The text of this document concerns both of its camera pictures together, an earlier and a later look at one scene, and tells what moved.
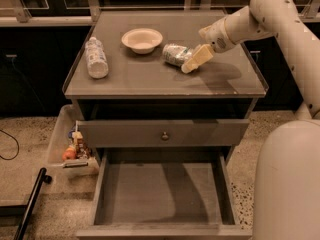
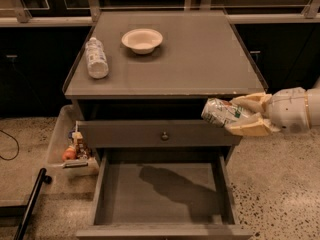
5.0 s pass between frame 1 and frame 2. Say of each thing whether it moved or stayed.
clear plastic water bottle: stayed
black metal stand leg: stayed
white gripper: moved
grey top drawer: stayed
